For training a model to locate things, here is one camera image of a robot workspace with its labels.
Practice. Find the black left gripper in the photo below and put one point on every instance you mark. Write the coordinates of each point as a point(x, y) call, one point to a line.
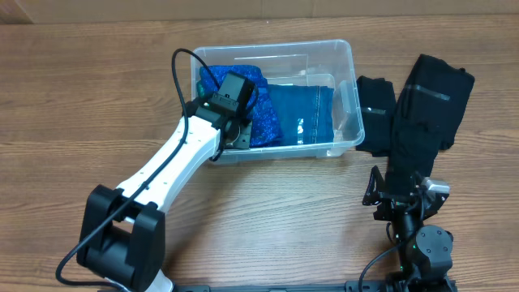
point(242, 135)

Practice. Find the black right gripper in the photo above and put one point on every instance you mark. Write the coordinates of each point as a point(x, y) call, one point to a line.
point(393, 202)

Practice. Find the sparkly blue garment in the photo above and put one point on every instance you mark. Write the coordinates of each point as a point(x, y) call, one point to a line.
point(266, 128)

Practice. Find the blue denim jeans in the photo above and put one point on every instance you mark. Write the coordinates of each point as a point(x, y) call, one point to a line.
point(304, 113)

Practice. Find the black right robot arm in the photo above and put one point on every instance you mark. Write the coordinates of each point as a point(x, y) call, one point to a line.
point(424, 251)

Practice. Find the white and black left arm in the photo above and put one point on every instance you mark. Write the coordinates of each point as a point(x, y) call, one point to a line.
point(123, 229)

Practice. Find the large folded black garment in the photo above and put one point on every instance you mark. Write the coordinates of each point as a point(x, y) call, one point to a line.
point(429, 111)

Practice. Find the small folded black garment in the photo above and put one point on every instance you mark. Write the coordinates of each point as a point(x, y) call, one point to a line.
point(378, 103)

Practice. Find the clear plastic storage bin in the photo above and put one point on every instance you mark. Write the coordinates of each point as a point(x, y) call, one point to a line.
point(310, 63)

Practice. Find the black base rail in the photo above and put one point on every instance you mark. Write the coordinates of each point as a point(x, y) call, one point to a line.
point(348, 286)

